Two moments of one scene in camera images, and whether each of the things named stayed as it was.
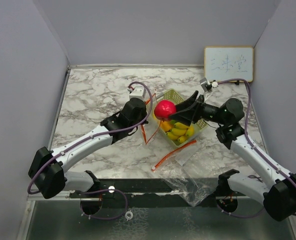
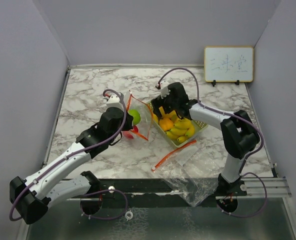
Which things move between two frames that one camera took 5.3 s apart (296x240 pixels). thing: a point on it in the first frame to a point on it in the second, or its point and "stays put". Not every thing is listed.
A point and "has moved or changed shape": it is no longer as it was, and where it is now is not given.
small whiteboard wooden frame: [225, 63] stays put
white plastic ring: [129, 217] stays put
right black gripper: [186, 117] to [157, 103]
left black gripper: [144, 113] to [128, 119]
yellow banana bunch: [180, 132] stays put
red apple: [163, 109] has moved or changed shape
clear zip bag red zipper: [153, 119] has moved or changed shape
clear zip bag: [191, 171] stays put
